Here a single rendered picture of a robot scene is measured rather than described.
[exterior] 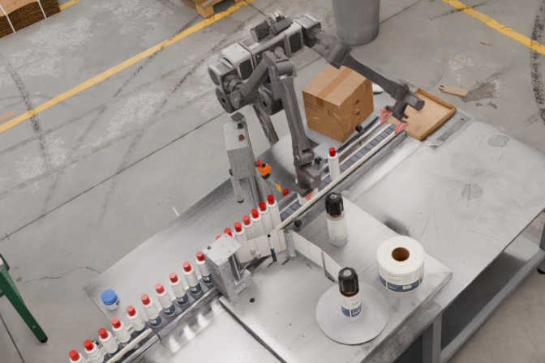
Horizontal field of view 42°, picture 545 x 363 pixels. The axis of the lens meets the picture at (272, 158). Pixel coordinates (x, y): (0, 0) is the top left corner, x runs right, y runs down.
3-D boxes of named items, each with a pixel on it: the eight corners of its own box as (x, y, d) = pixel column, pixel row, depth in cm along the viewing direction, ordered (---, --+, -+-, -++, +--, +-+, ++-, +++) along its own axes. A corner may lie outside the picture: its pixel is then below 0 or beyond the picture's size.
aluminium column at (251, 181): (261, 219, 353) (237, 121, 305) (255, 215, 355) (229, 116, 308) (268, 214, 354) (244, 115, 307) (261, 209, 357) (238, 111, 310)
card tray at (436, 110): (420, 141, 374) (420, 136, 371) (383, 120, 389) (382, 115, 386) (456, 111, 386) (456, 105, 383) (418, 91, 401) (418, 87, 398)
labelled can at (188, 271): (195, 297, 320) (184, 271, 305) (188, 291, 323) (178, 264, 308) (203, 290, 322) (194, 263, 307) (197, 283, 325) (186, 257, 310)
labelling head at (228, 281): (229, 300, 316) (218, 266, 297) (212, 283, 323) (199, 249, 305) (253, 280, 321) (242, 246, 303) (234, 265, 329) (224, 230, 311)
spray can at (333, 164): (335, 183, 355) (332, 155, 341) (328, 178, 358) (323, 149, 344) (342, 177, 357) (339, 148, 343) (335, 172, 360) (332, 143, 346)
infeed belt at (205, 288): (158, 338, 312) (156, 333, 310) (148, 326, 317) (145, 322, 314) (405, 134, 377) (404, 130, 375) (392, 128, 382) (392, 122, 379)
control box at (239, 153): (234, 181, 311) (225, 150, 297) (230, 153, 323) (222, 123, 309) (257, 176, 310) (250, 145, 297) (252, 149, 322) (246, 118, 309)
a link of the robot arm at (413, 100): (399, 79, 323) (388, 95, 324) (417, 91, 316) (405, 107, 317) (411, 87, 332) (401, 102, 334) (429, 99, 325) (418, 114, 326)
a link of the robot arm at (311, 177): (310, 148, 302) (293, 154, 297) (327, 162, 294) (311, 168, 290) (307, 171, 308) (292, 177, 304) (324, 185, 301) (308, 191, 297)
